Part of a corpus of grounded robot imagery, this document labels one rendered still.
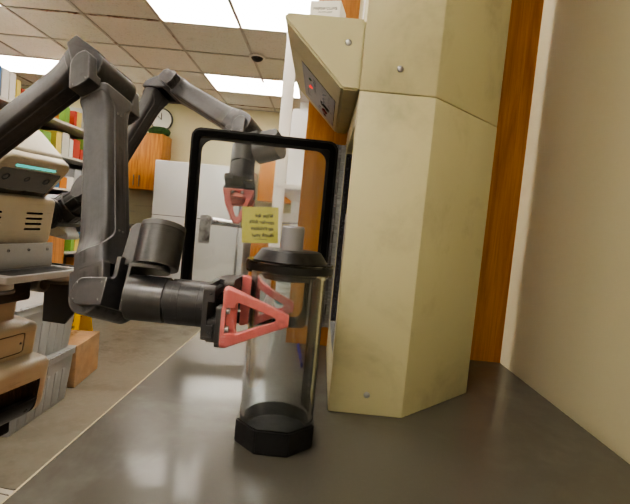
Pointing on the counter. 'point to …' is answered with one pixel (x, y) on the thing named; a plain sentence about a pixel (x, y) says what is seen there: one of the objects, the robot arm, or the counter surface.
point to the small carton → (327, 8)
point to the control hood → (329, 59)
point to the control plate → (318, 94)
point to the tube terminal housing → (416, 203)
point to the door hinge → (334, 233)
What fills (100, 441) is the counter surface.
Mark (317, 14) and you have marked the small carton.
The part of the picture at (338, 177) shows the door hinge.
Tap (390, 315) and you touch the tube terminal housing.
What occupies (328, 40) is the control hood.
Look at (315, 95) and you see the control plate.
